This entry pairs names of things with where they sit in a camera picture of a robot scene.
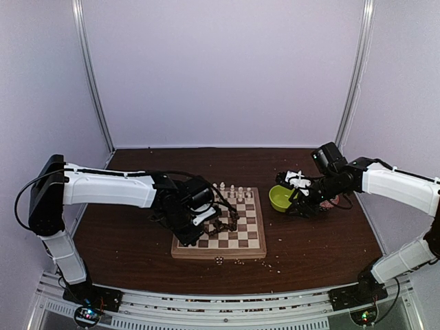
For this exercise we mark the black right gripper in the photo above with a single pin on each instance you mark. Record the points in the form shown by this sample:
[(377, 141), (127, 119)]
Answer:
[(301, 203)]

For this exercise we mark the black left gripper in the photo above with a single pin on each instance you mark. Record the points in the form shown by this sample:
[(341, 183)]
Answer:
[(189, 238)]

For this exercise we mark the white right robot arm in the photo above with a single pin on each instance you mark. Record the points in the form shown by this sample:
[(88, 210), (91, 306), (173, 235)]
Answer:
[(403, 208)]

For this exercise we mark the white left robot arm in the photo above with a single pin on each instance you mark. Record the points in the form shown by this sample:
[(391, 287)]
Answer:
[(61, 184)]

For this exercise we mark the pile of dark chess pieces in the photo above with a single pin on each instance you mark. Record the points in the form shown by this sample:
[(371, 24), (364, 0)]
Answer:
[(220, 226)]

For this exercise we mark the row of white chess pieces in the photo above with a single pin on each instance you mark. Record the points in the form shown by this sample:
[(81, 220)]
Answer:
[(234, 194)]

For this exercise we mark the wooden chess board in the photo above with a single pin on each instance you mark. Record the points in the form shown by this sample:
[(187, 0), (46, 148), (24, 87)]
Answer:
[(225, 237)]

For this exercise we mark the red patterned bowl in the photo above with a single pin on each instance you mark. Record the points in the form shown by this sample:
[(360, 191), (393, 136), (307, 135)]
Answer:
[(329, 204)]

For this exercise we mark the lime green bowl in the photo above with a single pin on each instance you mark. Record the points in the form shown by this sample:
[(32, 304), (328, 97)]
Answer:
[(282, 199)]

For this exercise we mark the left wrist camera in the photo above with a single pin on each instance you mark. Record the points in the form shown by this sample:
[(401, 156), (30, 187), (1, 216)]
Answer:
[(204, 213)]

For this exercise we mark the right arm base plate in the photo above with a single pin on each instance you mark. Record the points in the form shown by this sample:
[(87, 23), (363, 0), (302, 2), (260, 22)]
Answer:
[(353, 296)]

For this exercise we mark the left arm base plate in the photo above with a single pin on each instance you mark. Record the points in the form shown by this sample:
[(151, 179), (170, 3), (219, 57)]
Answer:
[(99, 298)]

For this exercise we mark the aluminium front frame rail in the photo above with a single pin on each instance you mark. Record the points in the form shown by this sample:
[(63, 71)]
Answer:
[(309, 309)]

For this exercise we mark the right aluminium corner post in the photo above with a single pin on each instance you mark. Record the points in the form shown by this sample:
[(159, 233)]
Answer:
[(360, 63)]

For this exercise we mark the aluminium corner post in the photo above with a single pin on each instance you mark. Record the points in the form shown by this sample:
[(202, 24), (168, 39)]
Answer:
[(360, 63), (77, 6)]

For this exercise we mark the left aluminium corner post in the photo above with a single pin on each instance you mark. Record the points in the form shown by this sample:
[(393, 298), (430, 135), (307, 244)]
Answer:
[(77, 6)]

